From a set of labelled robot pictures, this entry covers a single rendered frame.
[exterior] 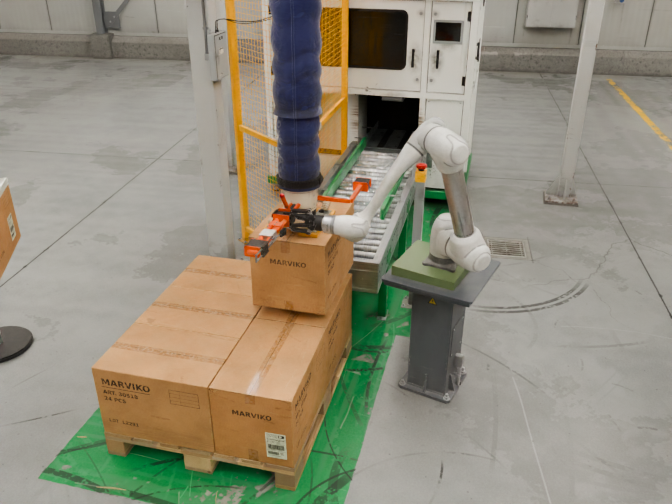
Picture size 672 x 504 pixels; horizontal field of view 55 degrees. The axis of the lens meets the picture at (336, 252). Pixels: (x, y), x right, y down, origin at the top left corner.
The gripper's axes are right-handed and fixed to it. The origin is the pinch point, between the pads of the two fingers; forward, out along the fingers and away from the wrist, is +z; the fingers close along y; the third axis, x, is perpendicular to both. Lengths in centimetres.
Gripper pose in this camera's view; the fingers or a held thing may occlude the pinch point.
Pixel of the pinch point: (282, 218)
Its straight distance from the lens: 313.9
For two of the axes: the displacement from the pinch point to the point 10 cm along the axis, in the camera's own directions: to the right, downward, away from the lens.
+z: -9.7, -1.2, 2.1
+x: 2.5, -4.4, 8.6
